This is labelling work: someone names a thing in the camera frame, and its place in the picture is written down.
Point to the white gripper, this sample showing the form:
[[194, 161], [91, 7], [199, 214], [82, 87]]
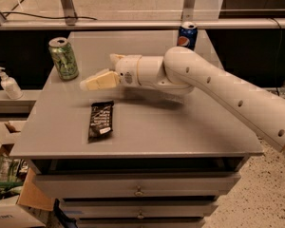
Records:
[[127, 70]]

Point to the green soda can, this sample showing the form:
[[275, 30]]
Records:
[[63, 58]]

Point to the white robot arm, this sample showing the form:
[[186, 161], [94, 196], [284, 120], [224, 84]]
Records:
[[180, 70]]

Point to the blue Pepsi can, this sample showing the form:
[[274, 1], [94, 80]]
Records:
[[187, 37]]

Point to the black snack bar wrapper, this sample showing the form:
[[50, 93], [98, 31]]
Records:
[[101, 121]]

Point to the grey drawer cabinet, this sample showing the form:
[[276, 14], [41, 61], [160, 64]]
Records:
[[153, 132]]

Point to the white pump sanitizer bottle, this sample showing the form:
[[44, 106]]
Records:
[[10, 86]]

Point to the brown cardboard box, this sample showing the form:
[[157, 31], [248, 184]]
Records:
[[16, 178]]

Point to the top grey drawer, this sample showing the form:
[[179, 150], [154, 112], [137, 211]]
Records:
[[136, 185]]

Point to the grey drawer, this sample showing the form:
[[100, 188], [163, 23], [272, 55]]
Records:
[[139, 209], [136, 185], [142, 223]]

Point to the middle grey drawer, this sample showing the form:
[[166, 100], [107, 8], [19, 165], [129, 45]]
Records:
[[139, 209]]

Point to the bottom grey drawer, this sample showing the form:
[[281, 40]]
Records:
[[142, 223]]

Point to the white box lower left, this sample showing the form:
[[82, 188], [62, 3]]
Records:
[[14, 215]]

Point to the metal railing frame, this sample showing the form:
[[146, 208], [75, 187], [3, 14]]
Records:
[[140, 14]]

